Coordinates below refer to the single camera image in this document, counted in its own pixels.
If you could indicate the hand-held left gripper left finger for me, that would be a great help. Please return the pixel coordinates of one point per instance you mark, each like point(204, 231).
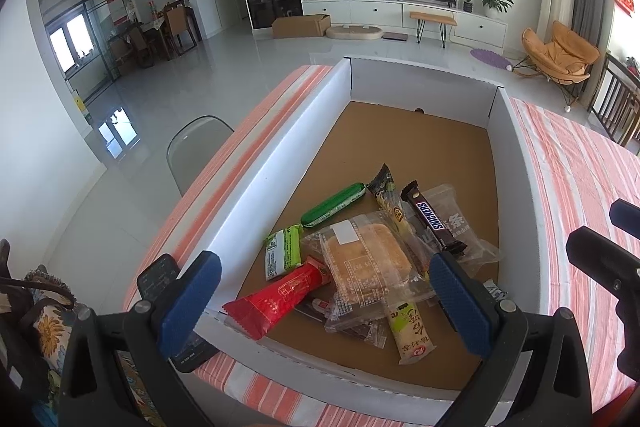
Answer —
point(192, 297)

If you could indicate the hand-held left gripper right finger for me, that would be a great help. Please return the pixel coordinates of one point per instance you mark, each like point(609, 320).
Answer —
point(457, 302)

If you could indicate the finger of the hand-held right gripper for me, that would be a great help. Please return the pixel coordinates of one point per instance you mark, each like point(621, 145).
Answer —
point(605, 259)
point(627, 214)

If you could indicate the silver triangular packet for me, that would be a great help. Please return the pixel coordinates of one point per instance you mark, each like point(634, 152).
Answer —
point(495, 291)

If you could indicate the cream packet with green label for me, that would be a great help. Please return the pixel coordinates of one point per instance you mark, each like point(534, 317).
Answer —
point(412, 337)

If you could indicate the clear bag of brown strips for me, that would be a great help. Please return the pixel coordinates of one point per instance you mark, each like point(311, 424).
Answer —
point(465, 219)

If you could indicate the red snack packet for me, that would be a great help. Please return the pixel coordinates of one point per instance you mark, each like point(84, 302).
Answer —
point(280, 299)

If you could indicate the brown chocolate bar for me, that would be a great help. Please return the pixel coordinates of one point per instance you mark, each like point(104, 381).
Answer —
point(432, 217)

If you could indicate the clear bag of bread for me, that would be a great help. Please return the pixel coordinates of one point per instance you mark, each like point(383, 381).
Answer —
point(367, 264)

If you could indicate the green and white snack packet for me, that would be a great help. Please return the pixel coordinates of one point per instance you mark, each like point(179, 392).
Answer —
point(282, 254)

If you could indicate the dark sausage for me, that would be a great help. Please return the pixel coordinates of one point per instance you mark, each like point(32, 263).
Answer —
point(360, 333)

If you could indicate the long dark snack packet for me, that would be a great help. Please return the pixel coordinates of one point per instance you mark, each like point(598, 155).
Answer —
point(385, 192)

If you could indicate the green sausage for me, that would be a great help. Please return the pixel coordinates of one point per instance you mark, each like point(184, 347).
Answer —
point(332, 204)

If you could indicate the white cardboard box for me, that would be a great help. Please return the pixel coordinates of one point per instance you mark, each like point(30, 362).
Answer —
point(280, 157)

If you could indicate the black smartphone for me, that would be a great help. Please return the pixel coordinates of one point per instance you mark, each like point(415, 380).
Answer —
point(155, 279)

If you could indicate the orange striped tablecloth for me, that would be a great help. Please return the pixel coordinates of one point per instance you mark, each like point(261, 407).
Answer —
point(580, 187)

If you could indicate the dark wooden chair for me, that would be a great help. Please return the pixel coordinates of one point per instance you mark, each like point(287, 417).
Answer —
point(617, 99)

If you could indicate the floral fabric bag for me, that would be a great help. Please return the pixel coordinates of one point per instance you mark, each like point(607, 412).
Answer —
point(47, 327)

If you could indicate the grey metal chair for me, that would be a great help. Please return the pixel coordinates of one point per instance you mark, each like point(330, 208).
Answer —
point(197, 147)

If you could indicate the orange lounge chair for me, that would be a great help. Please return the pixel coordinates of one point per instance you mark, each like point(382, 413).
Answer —
point(560, 52)

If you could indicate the purple floor mat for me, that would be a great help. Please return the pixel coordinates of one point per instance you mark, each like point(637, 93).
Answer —
point(487, 57)

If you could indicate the wooden dining chairs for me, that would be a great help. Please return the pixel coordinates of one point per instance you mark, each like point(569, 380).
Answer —
point(180, 27)

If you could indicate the dark flat floor scale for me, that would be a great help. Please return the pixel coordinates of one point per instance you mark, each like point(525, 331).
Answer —
point(395, 37)

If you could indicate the wooden bench with metal legs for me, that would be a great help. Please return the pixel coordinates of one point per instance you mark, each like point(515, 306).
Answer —
point(432, 18)

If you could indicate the glass sliding door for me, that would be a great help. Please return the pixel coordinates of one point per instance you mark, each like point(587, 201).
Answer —
point(85, 32)

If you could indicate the white pet bed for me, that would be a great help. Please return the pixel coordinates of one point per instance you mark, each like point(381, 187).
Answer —
point(352, 32)

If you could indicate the white television cabinet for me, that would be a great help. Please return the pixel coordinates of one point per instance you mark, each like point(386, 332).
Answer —
point(370, 12)

